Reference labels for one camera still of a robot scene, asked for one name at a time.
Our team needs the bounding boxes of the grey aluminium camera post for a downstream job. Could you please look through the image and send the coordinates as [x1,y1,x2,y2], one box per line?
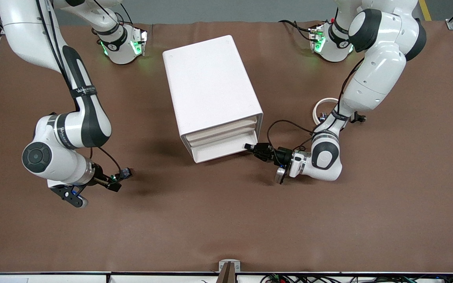
[215,259,241,283]

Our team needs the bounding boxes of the brown table mat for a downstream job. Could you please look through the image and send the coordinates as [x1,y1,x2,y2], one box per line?
[0,20,453,274]

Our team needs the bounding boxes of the white curved plastic ring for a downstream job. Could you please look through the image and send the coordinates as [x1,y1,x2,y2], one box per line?
[313,97,339,124]

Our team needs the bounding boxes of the white plastic drawer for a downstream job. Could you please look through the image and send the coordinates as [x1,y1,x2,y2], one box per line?
[187,124,257,144]
[183,116,258,139]
[191,130,260,164]

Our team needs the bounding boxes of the black base cable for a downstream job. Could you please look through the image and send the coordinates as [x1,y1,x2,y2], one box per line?
[279,19,314,43]
[118,2,134,25]

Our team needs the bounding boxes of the white drawer cabinet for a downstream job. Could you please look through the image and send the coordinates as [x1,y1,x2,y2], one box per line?
[162,35,264,164]

